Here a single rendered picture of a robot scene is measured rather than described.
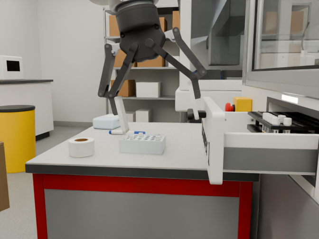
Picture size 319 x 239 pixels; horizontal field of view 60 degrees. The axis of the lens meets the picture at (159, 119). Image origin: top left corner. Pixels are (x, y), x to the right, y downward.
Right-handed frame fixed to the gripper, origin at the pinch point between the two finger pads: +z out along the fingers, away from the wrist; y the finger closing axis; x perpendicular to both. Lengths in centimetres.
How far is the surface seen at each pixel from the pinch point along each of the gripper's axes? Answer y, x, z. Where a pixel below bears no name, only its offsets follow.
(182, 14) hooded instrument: 10, 83, -34
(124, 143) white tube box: -14.6, 24.0, 8.1
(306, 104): 24.4, -4.6, 1.5
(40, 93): -211, 338, -25
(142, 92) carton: -69, 382, 5
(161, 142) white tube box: -4.0, 23.6, 9.8
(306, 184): 21.8, -7.3, 13.6
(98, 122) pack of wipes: -33, 57, 4
